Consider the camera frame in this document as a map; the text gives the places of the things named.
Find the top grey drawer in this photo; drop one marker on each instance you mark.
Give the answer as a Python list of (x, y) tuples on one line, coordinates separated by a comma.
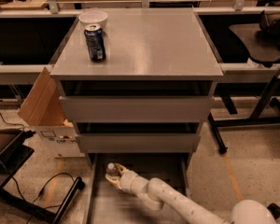
[(136, 101)]

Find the blue soda can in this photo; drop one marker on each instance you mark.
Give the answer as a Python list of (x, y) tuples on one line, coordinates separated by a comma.
[(95, 42)]

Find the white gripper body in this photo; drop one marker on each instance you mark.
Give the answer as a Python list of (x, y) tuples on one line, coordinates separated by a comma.
[(128, 179)]

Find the open bottom grey drawer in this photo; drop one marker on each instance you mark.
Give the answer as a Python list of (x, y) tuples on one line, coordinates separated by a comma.
[(108, 205)]

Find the clear plastic water bottle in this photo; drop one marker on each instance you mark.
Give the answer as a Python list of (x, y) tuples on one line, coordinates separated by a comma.
[(112, 170)]

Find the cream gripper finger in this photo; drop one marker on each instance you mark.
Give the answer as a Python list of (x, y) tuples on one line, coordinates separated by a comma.
[(114, 180), (121, 170)]

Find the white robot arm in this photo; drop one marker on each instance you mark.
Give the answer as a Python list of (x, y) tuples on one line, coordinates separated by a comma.
[(155, 193)]

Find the cardboard box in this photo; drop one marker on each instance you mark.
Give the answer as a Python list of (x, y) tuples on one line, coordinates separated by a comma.
[(43, 111)]

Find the black table stand left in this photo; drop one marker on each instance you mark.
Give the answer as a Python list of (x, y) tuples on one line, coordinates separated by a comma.
[(43, 179)]

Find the middle grey drawer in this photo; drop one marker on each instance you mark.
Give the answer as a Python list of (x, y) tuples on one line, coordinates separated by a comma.
[(138, 137)]

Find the grey drawer cabinet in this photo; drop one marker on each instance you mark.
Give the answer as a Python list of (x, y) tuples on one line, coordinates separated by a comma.
[(142, 44)]

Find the black office chair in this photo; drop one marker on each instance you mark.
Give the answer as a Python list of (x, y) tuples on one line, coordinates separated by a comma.
[(262, 39)]

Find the black table leg right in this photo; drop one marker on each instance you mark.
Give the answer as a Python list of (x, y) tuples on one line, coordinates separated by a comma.
[(267, 98)]

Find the white bowl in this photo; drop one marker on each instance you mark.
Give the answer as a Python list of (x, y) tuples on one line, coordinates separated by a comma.
[(93, 17)]

